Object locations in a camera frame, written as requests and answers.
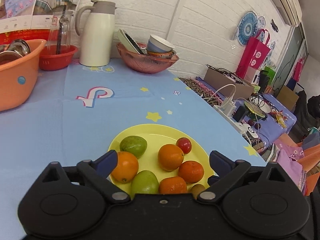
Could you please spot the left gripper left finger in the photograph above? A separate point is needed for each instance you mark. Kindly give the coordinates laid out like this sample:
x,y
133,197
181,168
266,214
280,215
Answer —
x,y
71,201

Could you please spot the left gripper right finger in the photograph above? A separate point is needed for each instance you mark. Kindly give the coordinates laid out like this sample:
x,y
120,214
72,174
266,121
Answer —
x,y
250,201

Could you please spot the brown longan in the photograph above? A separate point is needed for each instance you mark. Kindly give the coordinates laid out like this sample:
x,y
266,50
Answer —
x,y
196,190

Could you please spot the orange fruit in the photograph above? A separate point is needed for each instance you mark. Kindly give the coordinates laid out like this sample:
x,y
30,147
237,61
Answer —
x,y
126,169

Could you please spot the green mango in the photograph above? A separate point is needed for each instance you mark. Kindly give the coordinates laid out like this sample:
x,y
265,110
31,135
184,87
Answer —
x,y
134,144

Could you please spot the large orange with stem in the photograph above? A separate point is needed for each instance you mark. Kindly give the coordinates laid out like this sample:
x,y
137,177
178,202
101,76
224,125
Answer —
x,y
173,185

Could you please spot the red apple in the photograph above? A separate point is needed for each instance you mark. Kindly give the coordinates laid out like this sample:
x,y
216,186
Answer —
x,y
184,144

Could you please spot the orange persimmon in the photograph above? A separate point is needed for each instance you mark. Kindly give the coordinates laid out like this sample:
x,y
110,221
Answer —
x,y
170,157

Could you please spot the mandarin on plate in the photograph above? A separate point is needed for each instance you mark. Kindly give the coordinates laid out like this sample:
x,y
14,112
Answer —
x,y
191,171

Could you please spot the round green apple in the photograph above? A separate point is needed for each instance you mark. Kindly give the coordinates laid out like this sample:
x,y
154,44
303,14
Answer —
x,y
145,182

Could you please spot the blue star tablecloth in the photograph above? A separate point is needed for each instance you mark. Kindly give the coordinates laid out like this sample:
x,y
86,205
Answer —
x,y
74,114

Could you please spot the white power strip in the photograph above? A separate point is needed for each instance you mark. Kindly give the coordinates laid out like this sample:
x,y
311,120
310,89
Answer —
x,y
234,115

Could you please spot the cardboard box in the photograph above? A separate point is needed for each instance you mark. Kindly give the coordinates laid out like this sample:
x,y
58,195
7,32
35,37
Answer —
x,y
218,80

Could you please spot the orange plastic basket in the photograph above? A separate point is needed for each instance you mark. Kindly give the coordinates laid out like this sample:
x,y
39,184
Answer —
x,y
18,77

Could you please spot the red plastic basket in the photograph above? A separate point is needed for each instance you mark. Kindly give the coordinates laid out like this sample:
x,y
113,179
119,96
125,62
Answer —
x,y
50,61

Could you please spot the pink gift bag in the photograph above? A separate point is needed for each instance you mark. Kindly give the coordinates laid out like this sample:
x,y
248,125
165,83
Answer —
x,y
255,53

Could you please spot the white thermos jug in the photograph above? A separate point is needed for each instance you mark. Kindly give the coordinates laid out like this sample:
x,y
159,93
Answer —
x,y
98,32

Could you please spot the pink glass bowl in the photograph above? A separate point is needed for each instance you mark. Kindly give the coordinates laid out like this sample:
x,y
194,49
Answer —
x,y
144,63

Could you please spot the metal dishes in basket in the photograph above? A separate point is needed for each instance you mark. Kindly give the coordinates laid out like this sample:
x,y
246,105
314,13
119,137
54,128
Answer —
x,y
15,50

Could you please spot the glass jar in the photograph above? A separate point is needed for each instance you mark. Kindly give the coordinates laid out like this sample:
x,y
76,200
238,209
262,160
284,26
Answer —
x,y
59,39

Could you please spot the white tilted plate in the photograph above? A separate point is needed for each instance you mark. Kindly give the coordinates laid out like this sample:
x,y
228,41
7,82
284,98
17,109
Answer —
x,y
128,42

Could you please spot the blue round fan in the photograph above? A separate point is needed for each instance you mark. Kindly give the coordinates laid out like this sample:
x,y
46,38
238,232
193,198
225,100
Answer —
x,y
247,27

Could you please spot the white blue ceramic bowl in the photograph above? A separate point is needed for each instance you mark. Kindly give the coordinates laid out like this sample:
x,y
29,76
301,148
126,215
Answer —
x,y
159,45

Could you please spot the bedding poster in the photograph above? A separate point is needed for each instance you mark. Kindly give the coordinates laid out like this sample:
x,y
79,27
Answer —
x,y
31,19

